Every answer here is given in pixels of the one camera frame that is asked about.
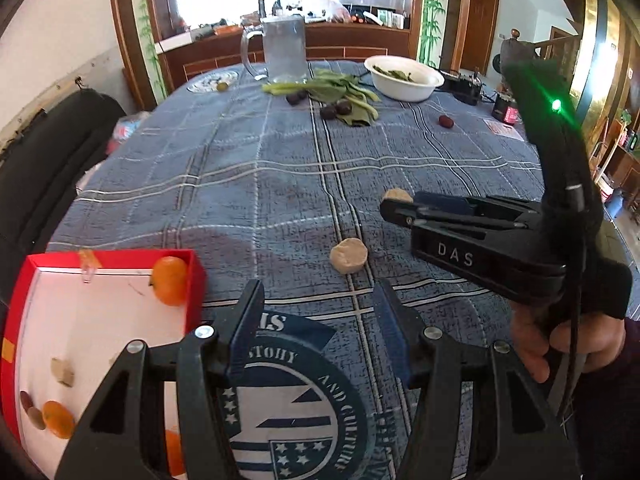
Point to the green vegetable scraps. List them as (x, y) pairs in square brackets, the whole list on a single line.
[(395, 74)]

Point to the black device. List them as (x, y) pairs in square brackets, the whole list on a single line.
[(462, 87)]

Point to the black sofa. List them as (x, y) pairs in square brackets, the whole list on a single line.
[(45, 160)]

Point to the wooden door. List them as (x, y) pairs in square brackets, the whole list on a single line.
[(482, 25)]

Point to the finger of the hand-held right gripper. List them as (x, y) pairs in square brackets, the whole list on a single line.
[(395, 208), (445, 203)]

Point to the white bowl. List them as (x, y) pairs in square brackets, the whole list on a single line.
[(402, 90)]

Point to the white box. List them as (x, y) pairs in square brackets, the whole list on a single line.
[(172, 42)]

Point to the wooden counter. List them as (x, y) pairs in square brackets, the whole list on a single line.
[(215, 57)]

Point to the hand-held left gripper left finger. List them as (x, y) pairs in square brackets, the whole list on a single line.
[(245, 330)]

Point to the small green olive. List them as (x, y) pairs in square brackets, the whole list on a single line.
[(222, 86)]

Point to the red cardboard box tray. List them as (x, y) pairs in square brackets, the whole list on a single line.
[(100, 320)]

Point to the person's right forearm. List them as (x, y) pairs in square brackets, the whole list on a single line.
[(607, 410)]

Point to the dark red jujube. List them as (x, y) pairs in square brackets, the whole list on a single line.
[(445, 121), (291, 100), (343, 106), (327, 111)]

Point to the blue plaid tablecloth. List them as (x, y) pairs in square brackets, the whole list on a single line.
[(250, 185)]

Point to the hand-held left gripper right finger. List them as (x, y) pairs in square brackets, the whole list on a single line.
[(392, 332)]

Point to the clear plastic bag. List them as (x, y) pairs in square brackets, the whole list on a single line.
[(125, 127)]

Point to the glass pitcher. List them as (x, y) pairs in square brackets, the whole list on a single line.
[(284, 50)]

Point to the patterned white plate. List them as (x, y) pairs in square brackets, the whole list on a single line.
[(207, 82)]

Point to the orange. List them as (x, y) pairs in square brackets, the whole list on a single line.
[(172, 452), (170, 280), (57, 419)]

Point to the wooden frame with bamboo painting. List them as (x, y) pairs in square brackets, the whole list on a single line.
[(135, 35)]

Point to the wooden stair railing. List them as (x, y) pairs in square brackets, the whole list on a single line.
[(555, 40)]

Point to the green leafy vegetables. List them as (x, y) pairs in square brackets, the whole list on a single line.
[(345, 92)]

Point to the wooden shelf with bottles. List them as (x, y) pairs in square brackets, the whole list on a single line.
[(620, 160)]

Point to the person's right hand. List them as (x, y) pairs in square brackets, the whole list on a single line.
[(530, 340)]

